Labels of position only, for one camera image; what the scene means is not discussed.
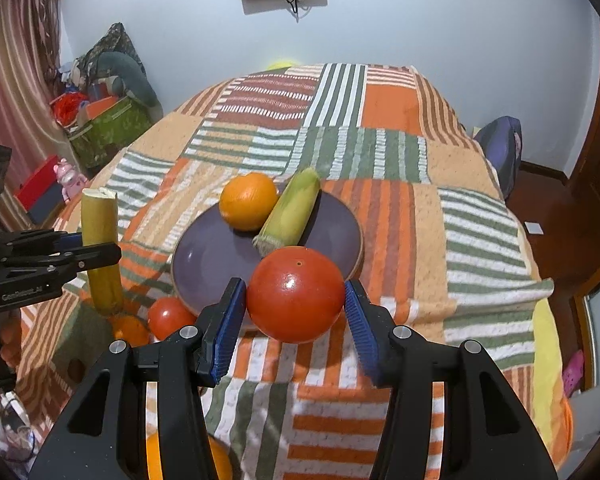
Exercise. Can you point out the pink slipper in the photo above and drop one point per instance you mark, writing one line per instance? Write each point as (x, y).
(574, 372)

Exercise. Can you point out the yellow green ball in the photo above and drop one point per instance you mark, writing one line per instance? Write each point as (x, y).
(282, 64)

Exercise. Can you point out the orange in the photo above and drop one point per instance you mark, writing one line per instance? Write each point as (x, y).
(217, 460)
(247, 200)
(129, 331)

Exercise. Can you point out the striped pink curtain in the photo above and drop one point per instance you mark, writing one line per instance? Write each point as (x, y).
(15, 70)

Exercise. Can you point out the camouflage pillow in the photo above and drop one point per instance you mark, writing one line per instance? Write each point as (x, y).
(112, 40)

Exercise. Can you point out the small red tomato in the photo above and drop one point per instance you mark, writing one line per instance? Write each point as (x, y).
(169, 316)

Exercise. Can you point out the yellow sugarcane piece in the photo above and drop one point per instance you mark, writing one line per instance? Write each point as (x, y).
(100, 217)

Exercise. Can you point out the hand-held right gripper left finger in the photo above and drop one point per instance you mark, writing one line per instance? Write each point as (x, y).
(225, 330)

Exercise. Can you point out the striped patchwork blanket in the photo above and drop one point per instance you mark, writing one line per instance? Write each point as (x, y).
(380, 170)

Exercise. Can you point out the pink toy figure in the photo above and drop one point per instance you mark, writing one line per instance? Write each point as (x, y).
(70, 177)

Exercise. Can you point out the green husked corn cob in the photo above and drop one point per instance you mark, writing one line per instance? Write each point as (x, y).
(292, 207)

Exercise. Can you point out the green fabric storage box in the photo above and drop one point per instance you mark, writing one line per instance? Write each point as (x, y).
(112, 127)

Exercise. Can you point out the small white floor item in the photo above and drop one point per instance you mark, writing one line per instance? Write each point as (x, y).
(535, 227)

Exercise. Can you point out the brown wooden door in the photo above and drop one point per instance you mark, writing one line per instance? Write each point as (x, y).
(597, 160)

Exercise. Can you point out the purple round plate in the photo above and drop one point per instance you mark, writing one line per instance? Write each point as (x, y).
(215, 260)

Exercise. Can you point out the large red tomato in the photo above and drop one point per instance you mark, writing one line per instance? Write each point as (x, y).
(295, 292)

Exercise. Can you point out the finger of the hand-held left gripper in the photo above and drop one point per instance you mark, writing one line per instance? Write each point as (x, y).
(97, 255)
(60, 240)

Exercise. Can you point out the red and blue box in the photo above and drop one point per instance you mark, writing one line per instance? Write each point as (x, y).
(37, 185)

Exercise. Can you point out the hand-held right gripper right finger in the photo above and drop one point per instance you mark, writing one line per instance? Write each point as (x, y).
(362, 332)

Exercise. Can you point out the yellow bed sheet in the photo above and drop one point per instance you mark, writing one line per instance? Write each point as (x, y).
(547, 360)

